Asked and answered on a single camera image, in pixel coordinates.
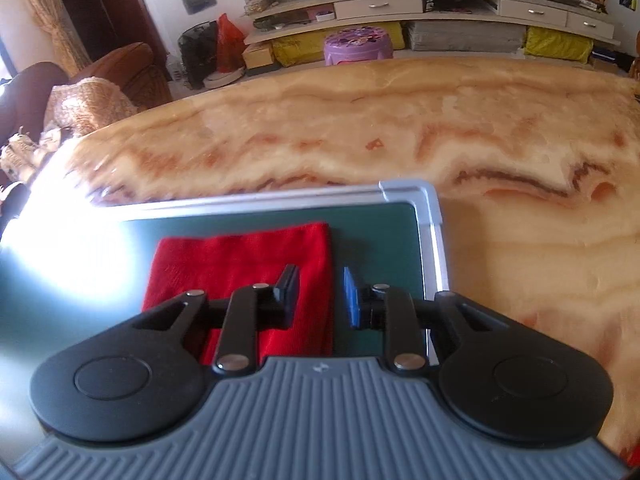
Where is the yellow package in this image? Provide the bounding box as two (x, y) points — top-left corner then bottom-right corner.
(272, 22), (405, 67)
(525, 26), (594, 64)

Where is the beige television cabinet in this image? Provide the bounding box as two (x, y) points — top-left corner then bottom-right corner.
(243, 0), (621, 68)

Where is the gold curtain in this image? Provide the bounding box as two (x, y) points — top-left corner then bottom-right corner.
(10, 0), (93, 73)

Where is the purple plastic stool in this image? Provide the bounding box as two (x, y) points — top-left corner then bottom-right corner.
(323, 27), (393, 66)

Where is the dark wooden door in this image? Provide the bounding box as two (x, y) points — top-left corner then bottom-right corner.
(55, 0), (168, 66)

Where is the red knit sweater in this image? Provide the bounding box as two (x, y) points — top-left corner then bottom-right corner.
(141, 221), (335, 363)

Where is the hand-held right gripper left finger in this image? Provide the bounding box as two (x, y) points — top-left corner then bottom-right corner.
(131, 264), (301, 376)

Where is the brown leather sofa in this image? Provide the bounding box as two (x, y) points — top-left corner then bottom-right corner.
(0, 42), (173, 171)

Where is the beige lace sofa cover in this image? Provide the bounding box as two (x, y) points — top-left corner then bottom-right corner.
(45, 76), (138, 141)

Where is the small cardboard box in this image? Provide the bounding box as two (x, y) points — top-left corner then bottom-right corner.
(243, 42), (281, 71)

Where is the grey folded mats stack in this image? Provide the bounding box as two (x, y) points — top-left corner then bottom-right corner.
(405, 21), (526, 53)

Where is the red plastic bag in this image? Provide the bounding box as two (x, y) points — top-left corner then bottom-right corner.
(216, 12), (246, 73)

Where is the white robot vacuum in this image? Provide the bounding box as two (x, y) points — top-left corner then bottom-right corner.
(202, 69), (246, 89)

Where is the green board with silver frame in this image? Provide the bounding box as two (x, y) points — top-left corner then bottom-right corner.
(0, 180), (451, 431)

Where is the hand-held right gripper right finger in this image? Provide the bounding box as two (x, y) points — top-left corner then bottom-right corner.
(342, 266), (506, 375)

